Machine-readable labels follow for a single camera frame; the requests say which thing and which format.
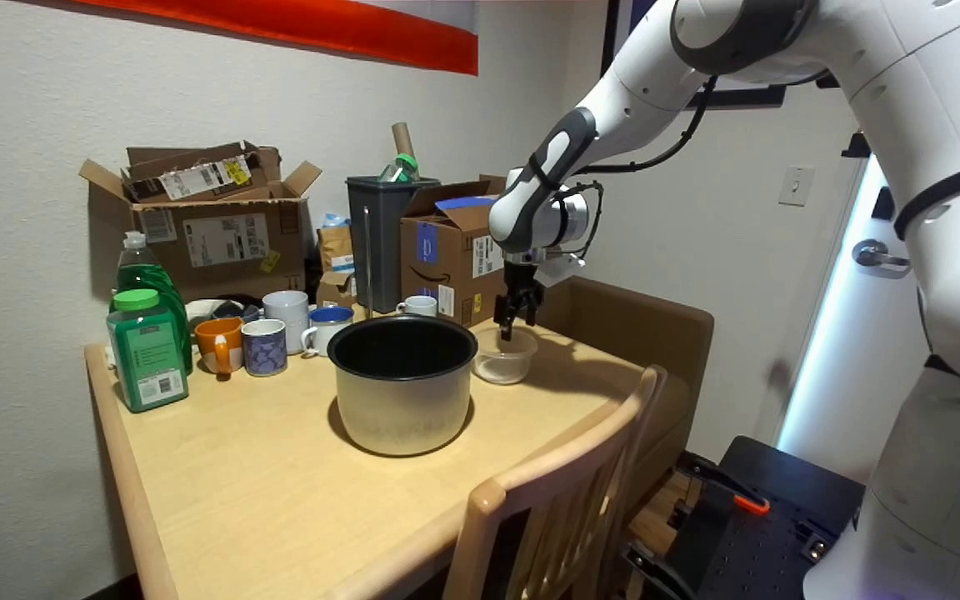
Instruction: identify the blue patterned mug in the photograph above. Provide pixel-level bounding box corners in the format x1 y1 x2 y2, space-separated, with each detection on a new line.
240 322 286 376

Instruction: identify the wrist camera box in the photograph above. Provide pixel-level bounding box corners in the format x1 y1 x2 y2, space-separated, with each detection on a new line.
546 179 603 265

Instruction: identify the white door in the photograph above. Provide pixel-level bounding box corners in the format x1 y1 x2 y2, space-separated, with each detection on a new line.
776 157 926 478

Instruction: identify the amazon cardboard box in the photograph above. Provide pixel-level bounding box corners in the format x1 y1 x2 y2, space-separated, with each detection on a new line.
399 178 503 324

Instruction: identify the metal cooking pot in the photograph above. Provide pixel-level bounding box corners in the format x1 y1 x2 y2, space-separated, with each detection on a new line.
328 318 476 457

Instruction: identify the orange mug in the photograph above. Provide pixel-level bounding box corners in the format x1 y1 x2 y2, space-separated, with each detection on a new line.
193 318 243 380

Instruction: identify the red wall banner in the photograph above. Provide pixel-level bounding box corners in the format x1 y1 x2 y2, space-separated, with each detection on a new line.
26 0 481 76

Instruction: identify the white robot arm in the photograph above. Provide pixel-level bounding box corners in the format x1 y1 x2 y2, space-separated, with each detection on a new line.
490 0 960 600

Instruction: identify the dark grey trash bin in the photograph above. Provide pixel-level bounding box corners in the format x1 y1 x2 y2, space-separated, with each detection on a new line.
348 178 431 315

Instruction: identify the wall light switch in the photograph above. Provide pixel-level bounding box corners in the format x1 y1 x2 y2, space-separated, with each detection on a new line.
780 167 815 207

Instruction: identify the wooden chair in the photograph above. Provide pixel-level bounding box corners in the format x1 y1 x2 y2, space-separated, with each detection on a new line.
445 368 666 600

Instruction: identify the cardboard tube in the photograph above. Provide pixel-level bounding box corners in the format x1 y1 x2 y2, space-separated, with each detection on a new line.
389 119 417 157

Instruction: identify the clear glass bowl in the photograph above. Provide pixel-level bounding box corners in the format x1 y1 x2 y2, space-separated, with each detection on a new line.
474 326 538 385

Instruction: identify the green rectangular container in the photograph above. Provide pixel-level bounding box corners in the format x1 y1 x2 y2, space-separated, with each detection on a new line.
107 287 187 415

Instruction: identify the small white cup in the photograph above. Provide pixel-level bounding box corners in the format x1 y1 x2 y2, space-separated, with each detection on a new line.
397 294 439 318

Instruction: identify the orange handled clamp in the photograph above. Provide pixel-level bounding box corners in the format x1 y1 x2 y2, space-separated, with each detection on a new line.
676 453 771 516

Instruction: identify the open cardboard box stack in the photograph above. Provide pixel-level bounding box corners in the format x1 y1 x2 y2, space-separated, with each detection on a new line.
81 139 321 302

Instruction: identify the white mug blue rim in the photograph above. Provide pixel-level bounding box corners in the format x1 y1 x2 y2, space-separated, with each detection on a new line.
299 307 355 356

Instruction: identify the tall white mug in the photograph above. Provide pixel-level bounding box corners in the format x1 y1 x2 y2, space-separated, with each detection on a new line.
264 290 309 354

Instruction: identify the green plastic bottle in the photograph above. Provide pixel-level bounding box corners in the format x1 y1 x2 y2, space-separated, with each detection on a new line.
116 232 193 369

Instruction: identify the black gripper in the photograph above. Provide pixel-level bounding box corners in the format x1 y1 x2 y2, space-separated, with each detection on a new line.
496 265 543 340

